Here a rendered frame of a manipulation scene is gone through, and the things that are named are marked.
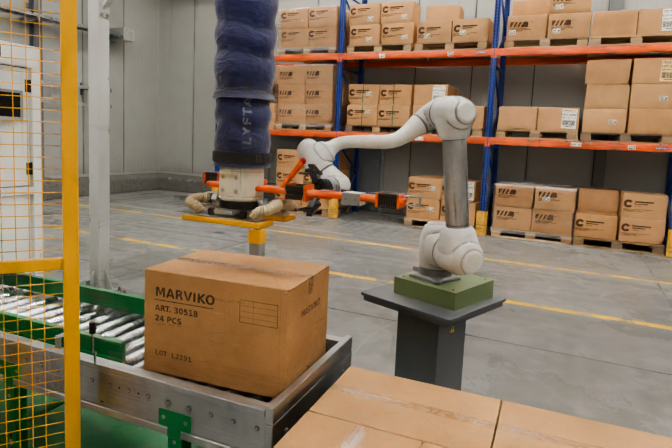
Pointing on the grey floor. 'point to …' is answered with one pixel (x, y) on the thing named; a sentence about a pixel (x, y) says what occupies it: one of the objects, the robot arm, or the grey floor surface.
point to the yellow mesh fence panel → (56, 203)
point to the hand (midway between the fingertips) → (302, 191)
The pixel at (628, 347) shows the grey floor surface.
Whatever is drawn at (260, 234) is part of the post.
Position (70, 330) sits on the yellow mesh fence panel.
